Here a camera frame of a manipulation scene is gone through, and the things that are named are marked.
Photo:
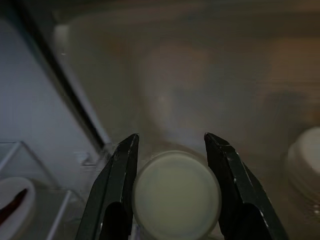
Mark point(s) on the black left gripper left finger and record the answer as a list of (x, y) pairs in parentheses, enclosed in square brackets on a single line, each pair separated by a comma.
[(110, 195)]

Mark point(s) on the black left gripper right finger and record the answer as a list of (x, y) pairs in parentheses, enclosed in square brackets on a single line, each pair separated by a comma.
[(240, 200)]

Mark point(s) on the glass fridge shelf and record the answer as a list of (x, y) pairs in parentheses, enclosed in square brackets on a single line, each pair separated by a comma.
[(45, 197)]

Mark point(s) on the grey fridge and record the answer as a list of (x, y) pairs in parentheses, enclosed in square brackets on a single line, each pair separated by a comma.
[(37, 100)]

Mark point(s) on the white bowl red food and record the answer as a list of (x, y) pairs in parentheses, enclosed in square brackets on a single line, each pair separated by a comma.
[(25, 200)]

